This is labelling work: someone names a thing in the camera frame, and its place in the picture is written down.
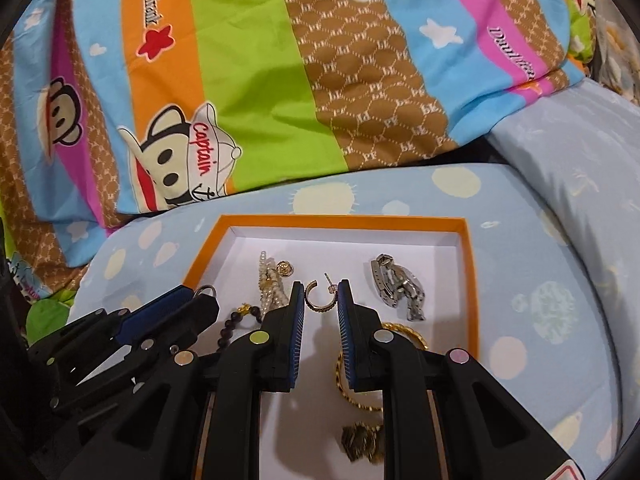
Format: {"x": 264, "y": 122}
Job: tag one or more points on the colourful monkey cartoon quilt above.
{"x": 111, "y": 109}

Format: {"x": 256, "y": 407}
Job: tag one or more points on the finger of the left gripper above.
{"x": 175, "y": 324}
{"x": 155, "y": 312}

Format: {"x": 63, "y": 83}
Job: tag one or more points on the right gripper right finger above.
{"x": 445, "y": 416}

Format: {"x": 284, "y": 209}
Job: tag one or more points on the gold braided cuff bangle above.
{"x": 340, "y": 368}

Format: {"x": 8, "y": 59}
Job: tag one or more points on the orange jewelry box tray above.
{"x": 299, "y": 431}

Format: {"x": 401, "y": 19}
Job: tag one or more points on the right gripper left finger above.
{"x": 198, "y": 416}

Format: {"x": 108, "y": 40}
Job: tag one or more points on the silver metal wristwatch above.
{"x": 396, "y": 285}

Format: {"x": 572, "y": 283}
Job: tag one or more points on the grey floral bedsheet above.
{"x": 619, "y": 52}

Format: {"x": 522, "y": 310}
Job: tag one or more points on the gold link wristwatch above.
{"x": 360, "y": 441}

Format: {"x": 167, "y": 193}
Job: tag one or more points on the gold hoop earring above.
{"x": 317, "y": 303}

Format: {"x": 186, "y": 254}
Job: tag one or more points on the pale blue plain duvet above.
{"x": 579, "y": 150}

